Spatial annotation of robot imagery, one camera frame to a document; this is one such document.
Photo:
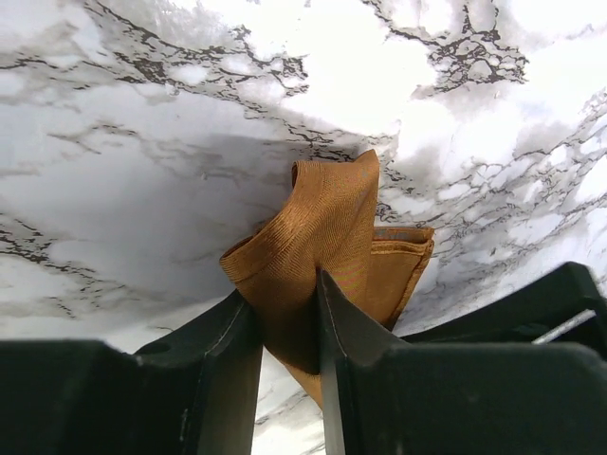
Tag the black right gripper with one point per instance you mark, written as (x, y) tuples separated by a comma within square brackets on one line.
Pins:
[(562, 306)]

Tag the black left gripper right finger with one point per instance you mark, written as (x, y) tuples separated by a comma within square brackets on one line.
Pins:
[(384, 395)]

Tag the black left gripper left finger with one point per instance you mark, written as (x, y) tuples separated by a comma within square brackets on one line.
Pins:
[(193, 391)]

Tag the orange-brown cloth napkin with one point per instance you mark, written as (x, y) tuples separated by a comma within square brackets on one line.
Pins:
[(328, 223)]

